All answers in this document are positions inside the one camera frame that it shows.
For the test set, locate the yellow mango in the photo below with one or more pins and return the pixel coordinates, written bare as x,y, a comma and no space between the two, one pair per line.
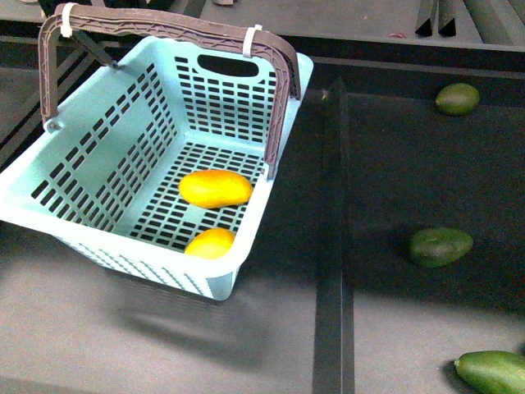
211,244
214,188

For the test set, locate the brown basket handle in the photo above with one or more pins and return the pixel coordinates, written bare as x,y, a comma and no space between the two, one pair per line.
166,25

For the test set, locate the light blue plastic basket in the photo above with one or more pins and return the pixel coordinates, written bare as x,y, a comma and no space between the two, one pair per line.
103,178

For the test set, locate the green avocado middle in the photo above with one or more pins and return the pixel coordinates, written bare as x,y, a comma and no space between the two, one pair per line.
438,246

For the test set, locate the white cable tie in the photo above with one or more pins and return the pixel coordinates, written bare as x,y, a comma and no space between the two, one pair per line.
248,40
66,29

